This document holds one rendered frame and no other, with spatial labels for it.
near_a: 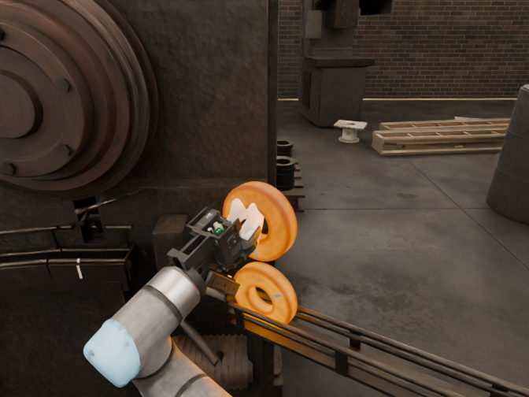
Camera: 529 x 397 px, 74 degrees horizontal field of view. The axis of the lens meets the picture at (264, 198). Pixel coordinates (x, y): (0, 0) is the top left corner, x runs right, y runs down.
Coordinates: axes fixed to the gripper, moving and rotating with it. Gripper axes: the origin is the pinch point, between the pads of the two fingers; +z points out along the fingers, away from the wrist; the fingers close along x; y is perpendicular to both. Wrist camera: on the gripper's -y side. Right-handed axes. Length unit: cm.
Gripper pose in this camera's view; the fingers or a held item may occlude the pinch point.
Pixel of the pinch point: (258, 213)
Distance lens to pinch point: 67.0
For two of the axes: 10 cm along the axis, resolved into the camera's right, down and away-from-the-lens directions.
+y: -1.4, -7.8, -6.2
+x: -8.3, -2.5, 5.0
